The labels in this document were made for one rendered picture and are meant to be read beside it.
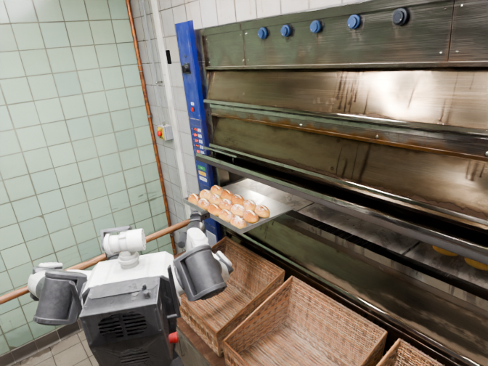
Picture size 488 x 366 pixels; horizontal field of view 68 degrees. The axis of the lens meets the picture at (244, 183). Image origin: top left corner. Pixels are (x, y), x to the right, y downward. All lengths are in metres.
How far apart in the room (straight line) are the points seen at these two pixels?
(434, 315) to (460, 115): 0.74
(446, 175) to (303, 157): 0.60
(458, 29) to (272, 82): 0.80
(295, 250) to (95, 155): 1.67
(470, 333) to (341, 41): 1.11
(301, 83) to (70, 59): 1.70
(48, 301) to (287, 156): 1.10
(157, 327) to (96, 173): 1.97
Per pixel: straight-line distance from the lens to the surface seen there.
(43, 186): 2.83
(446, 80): 1.26
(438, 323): 1.57
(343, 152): 1.50
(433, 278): 1.47
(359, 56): 1.40
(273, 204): 1.95
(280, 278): 2.00
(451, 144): 1.26
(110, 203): 2.99
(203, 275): 1.12
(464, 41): 1.23
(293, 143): 1.67
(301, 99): 1.56
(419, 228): 1.23
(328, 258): 1.77
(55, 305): 1.23
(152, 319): 1.05
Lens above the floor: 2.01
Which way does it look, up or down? 21 degrees down
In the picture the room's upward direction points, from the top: 6 degrees counter-clockwise
